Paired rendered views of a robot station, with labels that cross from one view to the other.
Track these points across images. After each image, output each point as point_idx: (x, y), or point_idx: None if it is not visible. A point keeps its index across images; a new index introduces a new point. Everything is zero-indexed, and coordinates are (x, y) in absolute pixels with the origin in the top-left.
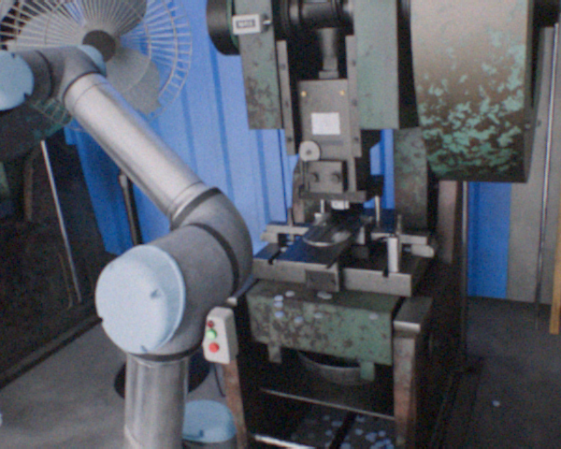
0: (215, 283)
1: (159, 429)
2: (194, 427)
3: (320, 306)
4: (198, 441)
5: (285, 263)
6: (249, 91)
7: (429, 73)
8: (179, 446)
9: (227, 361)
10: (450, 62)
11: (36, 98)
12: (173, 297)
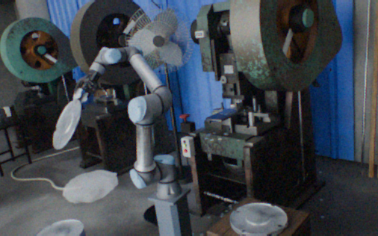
0: (155, 107)
1: (143, 148)
2: (160, 158)
3: (222, 137)
4: (160, 163)
5: (208, 119)
6: (202, 57)
7: (238, 51)
8: (151, 157)
9: (190, 156)
10: (243, 48)
11: (122, 60)
12: (143, 107)
